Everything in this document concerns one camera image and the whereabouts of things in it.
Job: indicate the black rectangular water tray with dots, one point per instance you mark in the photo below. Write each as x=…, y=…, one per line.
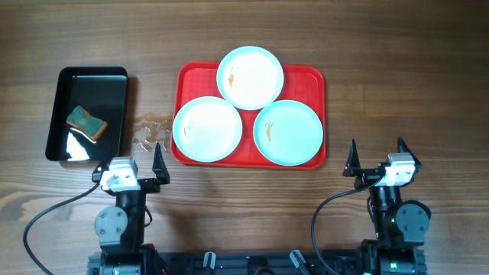
x=102, y=91

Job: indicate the light blue plate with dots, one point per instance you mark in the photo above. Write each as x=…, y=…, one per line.
x=250, y=78
x=288, y=133
x=207, y=129

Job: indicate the green and orange sponge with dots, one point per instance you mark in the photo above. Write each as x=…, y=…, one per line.
x=83, y=121

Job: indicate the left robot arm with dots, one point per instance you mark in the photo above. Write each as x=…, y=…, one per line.
x=120, y=228

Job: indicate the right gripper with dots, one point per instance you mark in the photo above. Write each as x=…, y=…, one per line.
x=367, y=177

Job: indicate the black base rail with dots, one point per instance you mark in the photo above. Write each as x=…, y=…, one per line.
x=342, y=262

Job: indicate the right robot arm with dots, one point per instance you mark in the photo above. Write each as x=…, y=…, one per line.
x=400, y=225

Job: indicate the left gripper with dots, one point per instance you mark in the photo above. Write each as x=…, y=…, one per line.
x=162, y=173

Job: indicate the red plastic tray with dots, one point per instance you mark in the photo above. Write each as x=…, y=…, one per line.
x=302, y=83

